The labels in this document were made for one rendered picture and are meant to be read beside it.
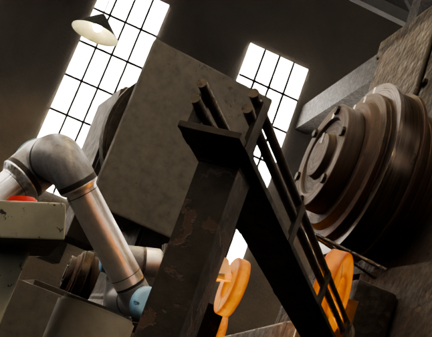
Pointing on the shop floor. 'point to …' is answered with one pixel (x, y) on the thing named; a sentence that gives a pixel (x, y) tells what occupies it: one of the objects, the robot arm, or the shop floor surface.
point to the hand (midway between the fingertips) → (234, 279)
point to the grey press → (148, 151)
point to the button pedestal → (19, 245)
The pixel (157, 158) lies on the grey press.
